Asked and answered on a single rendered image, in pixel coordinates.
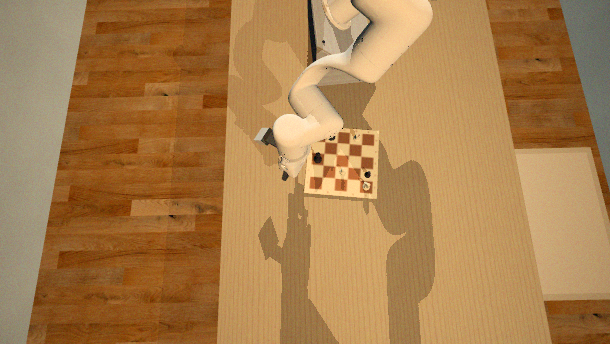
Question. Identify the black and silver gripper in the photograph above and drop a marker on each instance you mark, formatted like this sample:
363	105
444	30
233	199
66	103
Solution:
293	168

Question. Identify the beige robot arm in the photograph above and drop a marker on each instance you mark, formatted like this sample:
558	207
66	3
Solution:
394	26

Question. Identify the brown and cream chessboard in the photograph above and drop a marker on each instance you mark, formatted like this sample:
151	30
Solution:
343	152

